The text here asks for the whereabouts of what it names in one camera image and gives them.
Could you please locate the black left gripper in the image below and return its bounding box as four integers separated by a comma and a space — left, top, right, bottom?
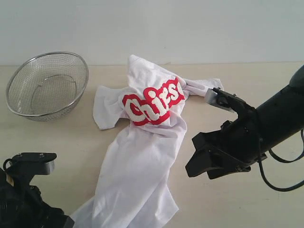
0, 170, 75, 228

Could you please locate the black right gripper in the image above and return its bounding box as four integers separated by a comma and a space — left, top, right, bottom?
185, 120, 266, 180

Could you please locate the white t-shirt red lettering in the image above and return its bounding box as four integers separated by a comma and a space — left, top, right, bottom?
72, 55, 222, 228

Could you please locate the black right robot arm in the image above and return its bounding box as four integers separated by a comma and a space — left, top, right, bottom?
185, 67, 304, 180

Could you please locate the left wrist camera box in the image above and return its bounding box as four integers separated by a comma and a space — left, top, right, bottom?
3, 152, 57, 183

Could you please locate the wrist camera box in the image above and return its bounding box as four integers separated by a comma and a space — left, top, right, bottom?
3, 152, 57, 183
205, 87, 255, 115

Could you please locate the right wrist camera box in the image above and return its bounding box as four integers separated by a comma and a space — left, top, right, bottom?
205, 87, 255, 115

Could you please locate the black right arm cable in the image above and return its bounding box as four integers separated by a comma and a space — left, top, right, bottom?
258, 128, 304, 191

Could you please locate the metal mesh strainer bowl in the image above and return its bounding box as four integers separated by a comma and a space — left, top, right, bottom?
6, 51, 89, 122

